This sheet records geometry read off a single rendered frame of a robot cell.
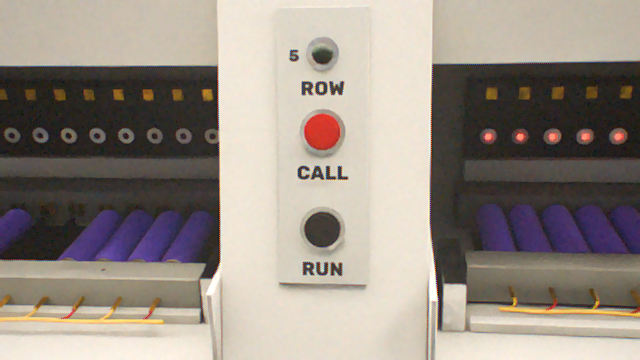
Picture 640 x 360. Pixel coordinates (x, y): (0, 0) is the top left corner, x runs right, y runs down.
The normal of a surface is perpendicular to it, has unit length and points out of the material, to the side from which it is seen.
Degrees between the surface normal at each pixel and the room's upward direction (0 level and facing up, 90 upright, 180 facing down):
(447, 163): 90
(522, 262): 18
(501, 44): 108
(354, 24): 90
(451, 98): 90
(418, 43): 90
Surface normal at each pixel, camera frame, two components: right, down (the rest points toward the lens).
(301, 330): -0.10, 0.08
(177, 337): -0.03, -0.92
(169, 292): -0.09, 0.39
